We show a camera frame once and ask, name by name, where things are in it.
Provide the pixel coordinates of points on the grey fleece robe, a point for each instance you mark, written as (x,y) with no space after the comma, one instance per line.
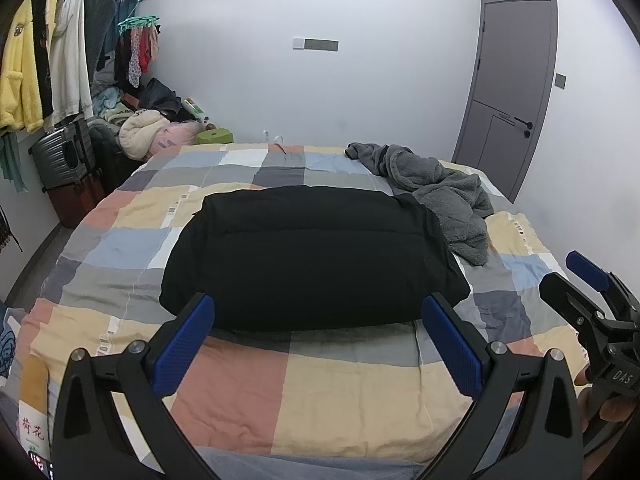
(450,195)

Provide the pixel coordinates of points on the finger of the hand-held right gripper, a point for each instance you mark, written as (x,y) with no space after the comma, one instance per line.
(590,270)
(565,300)

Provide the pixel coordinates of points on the pile of mixed clothes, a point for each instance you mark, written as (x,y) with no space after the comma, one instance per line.
(112,105)

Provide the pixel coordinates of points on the green clip hanger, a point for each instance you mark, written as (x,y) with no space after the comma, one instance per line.
(140,22)

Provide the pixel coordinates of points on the grey suitcase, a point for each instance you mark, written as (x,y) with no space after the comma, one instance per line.
(60,152)

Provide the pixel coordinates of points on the black padded jacket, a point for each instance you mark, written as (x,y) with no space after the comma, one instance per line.
(310,250)

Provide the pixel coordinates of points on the grey wall switch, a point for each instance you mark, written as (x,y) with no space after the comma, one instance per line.
(560,80)

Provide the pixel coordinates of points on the green stool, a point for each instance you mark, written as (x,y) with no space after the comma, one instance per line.
(215,136)

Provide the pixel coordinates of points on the black hanging garment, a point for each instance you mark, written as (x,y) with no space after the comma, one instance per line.
(42,60)

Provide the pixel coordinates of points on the grey door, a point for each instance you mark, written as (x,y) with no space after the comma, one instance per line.
(510,60)

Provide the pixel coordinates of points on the yellow white printed cloth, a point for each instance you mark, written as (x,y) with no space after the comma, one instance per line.
(32,410)

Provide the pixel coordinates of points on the white green box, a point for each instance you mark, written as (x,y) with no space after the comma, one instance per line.
(194,110)

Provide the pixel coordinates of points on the person's right hand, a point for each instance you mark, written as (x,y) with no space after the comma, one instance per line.
(612,411)

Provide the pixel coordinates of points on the cream plush coat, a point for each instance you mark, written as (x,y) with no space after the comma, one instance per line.
(140,135)

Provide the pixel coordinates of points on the blue line-print cloth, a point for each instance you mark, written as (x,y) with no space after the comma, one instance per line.
(9,345)

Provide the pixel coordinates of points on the dark grey hanging garment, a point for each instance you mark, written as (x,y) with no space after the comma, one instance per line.
(97,15)

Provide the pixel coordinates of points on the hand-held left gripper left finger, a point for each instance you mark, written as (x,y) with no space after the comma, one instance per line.
(182,345)

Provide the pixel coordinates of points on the pink plush garment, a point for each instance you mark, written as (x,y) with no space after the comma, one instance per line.
(177,135)

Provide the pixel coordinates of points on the brown patterned garment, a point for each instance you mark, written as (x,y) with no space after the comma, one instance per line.
(5,230)

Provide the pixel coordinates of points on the black bag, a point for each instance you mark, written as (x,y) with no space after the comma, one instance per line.
(160,97)

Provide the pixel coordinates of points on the yellow fleece jacket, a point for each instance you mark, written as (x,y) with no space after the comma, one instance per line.
(17,75)

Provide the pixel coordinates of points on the grey wall socket panel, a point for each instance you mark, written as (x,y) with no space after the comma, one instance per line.
(320,44)

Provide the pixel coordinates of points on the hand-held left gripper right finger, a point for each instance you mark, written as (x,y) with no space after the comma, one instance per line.
(452,350)

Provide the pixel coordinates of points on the red-brown suitcase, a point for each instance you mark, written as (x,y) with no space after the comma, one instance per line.
(75,202)

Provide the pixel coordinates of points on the hanging small garments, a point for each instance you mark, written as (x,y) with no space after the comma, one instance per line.
(137,55)

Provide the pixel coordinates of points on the bed with checkered quilt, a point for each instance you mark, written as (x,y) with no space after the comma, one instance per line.
(350,400)

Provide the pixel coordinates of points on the white hoodie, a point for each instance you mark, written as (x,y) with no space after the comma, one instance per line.
(70,70)

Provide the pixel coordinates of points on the teal hanging garment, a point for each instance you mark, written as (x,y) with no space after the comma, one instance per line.
(11,160)

